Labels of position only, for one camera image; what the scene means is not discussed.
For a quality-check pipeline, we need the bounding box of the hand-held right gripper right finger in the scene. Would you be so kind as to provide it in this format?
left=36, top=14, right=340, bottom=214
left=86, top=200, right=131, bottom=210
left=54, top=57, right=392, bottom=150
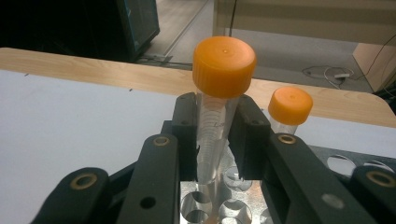
left=228, top=93, right=379, bottom=224

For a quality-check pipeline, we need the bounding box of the hanging black cable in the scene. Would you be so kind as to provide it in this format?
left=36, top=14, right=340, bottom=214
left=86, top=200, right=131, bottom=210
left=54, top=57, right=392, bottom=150
left=228, top=0, right=240, bottom=38

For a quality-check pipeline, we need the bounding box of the metal floor strip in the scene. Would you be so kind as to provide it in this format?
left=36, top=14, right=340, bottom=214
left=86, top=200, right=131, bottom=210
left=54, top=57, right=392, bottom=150
left=163, top=0, right=211, bottom=59

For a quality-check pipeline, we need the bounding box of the white cable with adapter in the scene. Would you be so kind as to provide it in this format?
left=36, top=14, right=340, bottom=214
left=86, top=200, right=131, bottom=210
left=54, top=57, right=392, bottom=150
left=301, top=64, right=357, bottom=91

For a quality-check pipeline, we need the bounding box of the orange capped clear tube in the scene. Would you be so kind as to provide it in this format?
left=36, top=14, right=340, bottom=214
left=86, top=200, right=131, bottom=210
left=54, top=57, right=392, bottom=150
left=268, top=86, right=314, bottom=136
left=191, top=35, right=258, bottom=188

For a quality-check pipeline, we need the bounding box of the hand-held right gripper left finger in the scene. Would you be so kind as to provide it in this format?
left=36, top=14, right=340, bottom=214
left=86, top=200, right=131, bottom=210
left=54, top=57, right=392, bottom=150
left=116, top=91, right=200, bottom=224

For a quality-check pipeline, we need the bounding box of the perforated metal tube rack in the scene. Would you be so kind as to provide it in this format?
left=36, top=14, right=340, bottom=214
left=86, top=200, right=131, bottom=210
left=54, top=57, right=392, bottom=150
left=179, top=144, right=396, bottom=224

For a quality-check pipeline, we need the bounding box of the black cabinet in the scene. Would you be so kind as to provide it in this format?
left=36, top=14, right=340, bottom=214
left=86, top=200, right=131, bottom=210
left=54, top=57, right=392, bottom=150
left=83, top=0, right=162, bottom=63

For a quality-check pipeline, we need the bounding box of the black stand with cables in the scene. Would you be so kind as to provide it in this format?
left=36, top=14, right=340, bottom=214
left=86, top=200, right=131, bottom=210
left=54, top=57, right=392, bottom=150
left=372, top=82, right=396, bottom=107

